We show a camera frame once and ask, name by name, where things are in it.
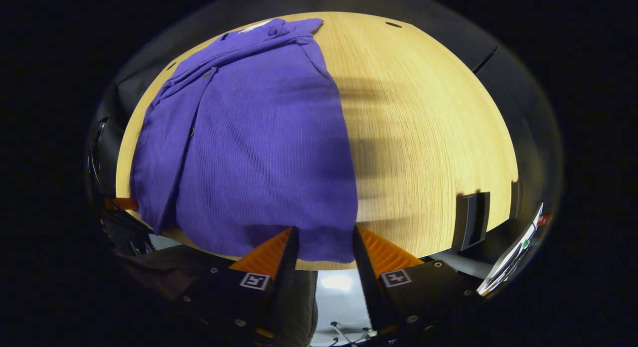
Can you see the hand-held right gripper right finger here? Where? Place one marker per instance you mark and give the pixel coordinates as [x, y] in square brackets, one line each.
[369, 292]

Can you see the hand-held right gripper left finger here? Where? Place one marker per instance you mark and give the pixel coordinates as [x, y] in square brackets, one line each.
[285, 287]

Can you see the black table edge bracket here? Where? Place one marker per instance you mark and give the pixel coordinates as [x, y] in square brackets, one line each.
[471, 222]
[515, 200]

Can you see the metal chair base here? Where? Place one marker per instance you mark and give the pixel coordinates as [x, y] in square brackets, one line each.
[344, 334]

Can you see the purple shirt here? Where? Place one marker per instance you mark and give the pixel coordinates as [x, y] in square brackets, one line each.
[259, 137]

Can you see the white flat device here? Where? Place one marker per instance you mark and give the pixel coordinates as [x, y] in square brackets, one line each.
[511, 260]

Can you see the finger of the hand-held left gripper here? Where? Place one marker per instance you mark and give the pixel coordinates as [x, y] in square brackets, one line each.
[122, 204]

